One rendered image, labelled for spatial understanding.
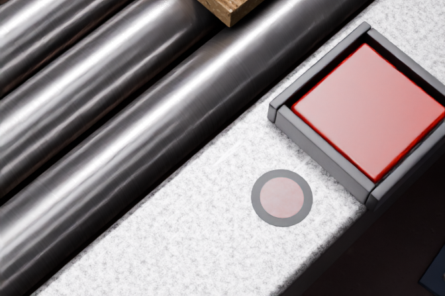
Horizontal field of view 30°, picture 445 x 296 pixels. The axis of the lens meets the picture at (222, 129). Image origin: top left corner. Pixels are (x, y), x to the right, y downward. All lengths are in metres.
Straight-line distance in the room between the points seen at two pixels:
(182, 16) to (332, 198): 0.14
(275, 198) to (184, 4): 0.13
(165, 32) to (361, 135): 0.13
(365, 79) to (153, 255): 0.14
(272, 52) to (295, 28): 0.02
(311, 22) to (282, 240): 0.13
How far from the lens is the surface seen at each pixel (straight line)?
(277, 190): 0.43
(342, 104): 0.44
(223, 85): 0.45
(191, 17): 0.48
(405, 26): 0.49
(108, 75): 0.46
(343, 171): 0.42
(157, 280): 0.41
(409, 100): 0.45
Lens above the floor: 1.31
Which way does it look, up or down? 63 degrees down
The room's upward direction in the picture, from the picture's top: 3 degrees clockwise
